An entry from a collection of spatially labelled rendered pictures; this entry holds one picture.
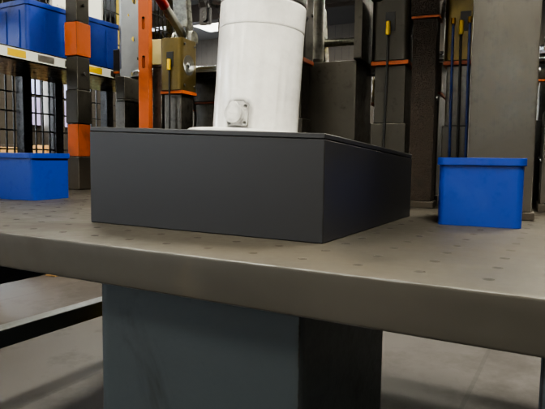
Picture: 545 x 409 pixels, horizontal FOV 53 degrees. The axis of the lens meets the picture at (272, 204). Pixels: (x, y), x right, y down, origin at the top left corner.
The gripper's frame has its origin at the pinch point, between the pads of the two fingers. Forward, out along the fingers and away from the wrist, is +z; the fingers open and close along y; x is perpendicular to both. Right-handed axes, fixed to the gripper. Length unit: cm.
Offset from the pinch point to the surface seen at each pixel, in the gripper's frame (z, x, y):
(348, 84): 20, -43, -26
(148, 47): 8.0, 8.6, -16.4
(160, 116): 24.0, 6.8, -14.1
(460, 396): 112, -59, 63
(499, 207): 39, -71, -49
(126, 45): 3.9, 26.5, -2.2
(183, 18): 2.0, -1.0, -15.9
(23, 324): 90, 74, 4
